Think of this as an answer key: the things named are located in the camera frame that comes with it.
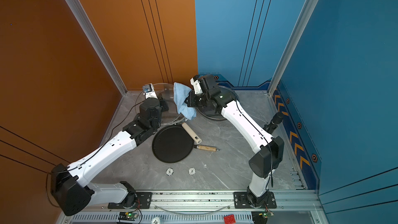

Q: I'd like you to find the green circuit board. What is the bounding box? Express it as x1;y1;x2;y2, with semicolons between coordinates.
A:
118;212;140;224

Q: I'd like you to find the right aluminium corner post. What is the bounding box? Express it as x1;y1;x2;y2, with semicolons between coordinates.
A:
267;0;319;96

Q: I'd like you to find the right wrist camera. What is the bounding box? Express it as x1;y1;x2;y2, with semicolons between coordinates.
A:
190;75;203;94

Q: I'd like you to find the small board with wires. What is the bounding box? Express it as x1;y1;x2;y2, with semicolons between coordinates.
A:
259;210;274;219

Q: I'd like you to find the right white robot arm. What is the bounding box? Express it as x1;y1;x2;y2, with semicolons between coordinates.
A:
185;75;285;208

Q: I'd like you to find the left aluminium corner post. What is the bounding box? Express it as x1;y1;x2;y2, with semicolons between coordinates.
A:
65;0;127;96

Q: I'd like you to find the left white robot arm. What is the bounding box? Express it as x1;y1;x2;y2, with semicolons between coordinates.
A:
50;97;169;216

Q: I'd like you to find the brown wok cream handle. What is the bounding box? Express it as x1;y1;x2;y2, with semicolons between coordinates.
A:
177;121;202;145

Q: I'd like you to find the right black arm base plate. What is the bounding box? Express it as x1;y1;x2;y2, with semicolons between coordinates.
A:
233;191;277;209

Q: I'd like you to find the light blue microfibre cloth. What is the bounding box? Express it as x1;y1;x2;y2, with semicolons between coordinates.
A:
173;83;197;120

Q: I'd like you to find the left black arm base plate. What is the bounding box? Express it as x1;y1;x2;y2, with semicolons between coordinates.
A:
107;192;152;209

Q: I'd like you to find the white round numbered tag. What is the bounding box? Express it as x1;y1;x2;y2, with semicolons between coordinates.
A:
151;217;162;224

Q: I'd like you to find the aluminium corner post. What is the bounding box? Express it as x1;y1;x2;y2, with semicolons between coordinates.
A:
65;0;127;96
267;0;319;96

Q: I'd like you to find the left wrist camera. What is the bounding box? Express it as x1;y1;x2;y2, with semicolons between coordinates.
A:
142;84;158;99

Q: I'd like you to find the large glass pot lid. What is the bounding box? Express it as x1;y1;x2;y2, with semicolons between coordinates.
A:
161;112;187;126

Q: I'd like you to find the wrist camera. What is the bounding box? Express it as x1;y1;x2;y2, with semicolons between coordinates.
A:
142;84;158;99
190;75;203;94

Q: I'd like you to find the aluminium front rail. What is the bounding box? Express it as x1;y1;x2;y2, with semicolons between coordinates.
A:
62;189;324;213

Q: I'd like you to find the small pan wooden handle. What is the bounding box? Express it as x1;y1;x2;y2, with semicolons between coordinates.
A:
152;124;220;163

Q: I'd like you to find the white round marker five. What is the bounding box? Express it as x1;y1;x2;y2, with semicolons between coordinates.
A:
166;168;174;176

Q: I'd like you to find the red perforated block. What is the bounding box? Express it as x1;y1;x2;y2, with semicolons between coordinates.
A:
223;214;236;224

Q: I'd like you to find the black wok black handle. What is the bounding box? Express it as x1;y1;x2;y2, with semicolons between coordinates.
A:
196;85;239;121

